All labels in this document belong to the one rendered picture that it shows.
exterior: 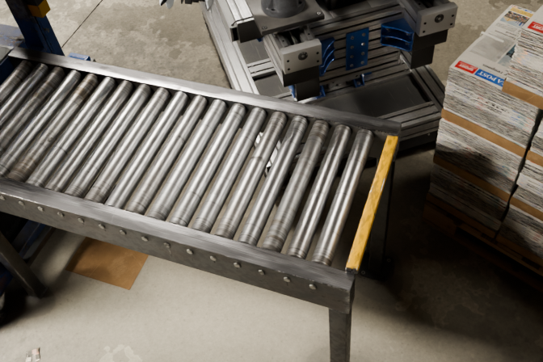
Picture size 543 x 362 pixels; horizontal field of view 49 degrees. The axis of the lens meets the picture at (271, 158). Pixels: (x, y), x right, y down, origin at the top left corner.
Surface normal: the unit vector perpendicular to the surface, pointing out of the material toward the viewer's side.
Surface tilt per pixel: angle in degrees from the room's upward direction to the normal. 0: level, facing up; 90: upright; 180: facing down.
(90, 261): 0
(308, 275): 0
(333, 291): 90
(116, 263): 0
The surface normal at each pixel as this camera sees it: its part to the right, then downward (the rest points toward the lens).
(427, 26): 0.29, 0.72
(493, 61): -0.07, -0.65
